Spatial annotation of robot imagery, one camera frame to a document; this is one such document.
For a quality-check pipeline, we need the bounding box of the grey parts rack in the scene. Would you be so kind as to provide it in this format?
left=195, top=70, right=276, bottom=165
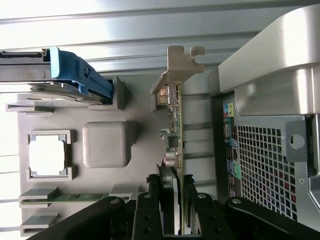
left=4, top=74, right=188, bottom=233

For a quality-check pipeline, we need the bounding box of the CPU chip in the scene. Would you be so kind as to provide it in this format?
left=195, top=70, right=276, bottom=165
left=26, top=134, right=70, bottom=179

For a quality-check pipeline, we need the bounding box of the open PC case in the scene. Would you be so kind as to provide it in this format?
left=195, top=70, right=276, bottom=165
left=208, top=4, right=320, bottom=226

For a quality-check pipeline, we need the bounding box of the hard disk blue carrier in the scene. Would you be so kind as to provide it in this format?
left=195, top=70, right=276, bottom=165
left=0, top=46, right=114, bottom=105

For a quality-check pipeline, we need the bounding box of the green RAM stick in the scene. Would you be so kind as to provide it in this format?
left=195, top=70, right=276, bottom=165
left=20, top=193, right=111, bottom=204

